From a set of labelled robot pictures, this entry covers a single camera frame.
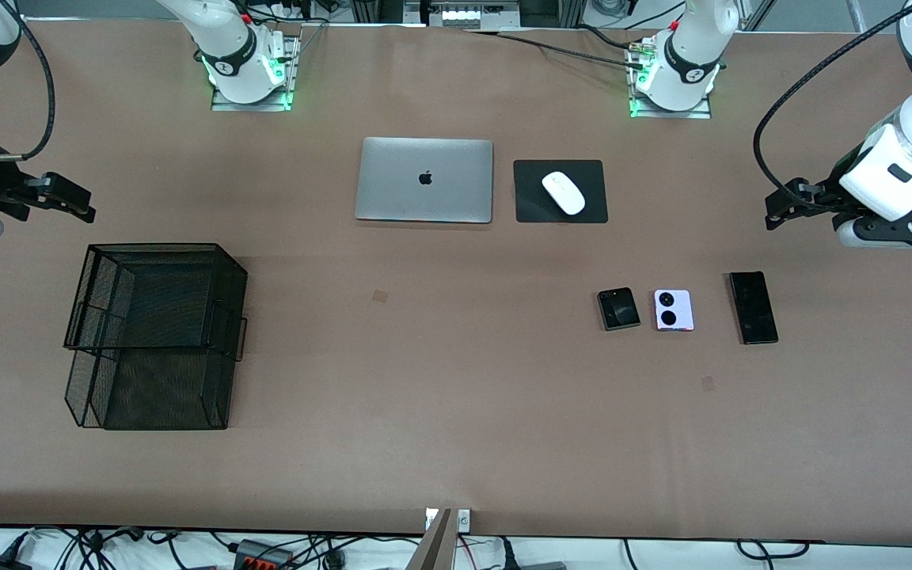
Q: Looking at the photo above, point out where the black slab smartphone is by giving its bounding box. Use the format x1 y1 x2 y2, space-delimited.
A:
729 271 780 345

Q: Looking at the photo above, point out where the lavender flip phone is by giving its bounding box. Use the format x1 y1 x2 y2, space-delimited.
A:
654 289 695 333

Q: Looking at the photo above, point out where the black flip phone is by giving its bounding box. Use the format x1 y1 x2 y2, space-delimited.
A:
597 287 641 332

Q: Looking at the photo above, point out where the black mesh two-tier tray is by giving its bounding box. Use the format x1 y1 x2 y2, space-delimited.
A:
63 243 249 431

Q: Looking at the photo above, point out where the white computer mouse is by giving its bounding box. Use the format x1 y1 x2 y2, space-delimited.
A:
541 171 587 216

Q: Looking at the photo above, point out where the black mouse pad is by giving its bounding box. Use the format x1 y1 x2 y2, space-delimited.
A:
513 159 609 224

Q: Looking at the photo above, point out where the silver closed laptop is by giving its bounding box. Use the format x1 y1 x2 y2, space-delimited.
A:
355 137 495 225

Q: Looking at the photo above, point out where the metal equipment rack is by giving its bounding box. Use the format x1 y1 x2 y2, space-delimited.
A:
349 0 587 29

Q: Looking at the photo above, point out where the black orange power strip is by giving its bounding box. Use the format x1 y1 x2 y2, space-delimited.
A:
233 539 296 570

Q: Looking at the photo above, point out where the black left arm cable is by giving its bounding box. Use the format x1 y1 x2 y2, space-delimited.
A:
753 0 912 208

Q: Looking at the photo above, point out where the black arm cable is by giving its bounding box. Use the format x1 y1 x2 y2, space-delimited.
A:
0 0 57 162
753 0 912 208

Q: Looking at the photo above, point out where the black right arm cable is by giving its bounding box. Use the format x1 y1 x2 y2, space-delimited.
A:
0 0 57 162

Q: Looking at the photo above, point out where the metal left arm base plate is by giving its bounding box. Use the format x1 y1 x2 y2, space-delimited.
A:
629 93 713 120

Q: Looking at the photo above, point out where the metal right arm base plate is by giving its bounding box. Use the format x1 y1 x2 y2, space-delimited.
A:
211 33 300 112

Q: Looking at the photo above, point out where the short black table cable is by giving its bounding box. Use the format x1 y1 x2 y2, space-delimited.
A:
573 25 633 50

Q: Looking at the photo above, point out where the long black table cable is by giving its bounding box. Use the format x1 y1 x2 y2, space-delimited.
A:
462 28 647 70

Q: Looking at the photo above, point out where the black looped floor cable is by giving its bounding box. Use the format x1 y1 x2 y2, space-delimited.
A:
735 539 811 561

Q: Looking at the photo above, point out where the grey camera post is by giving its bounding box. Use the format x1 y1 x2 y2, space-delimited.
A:
407 508 454 570

